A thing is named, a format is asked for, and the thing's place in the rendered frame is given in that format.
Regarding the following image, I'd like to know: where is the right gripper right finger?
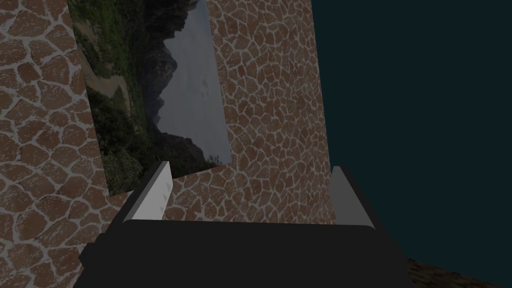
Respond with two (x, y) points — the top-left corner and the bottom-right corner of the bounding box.
(330, 165), (389, 231)

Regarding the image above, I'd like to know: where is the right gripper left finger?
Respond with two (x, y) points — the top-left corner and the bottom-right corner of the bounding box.
(110, 160), (174, 224)

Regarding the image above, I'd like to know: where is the mountain landscape wall picture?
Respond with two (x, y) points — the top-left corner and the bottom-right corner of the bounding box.
(65, 0), (233, 197)

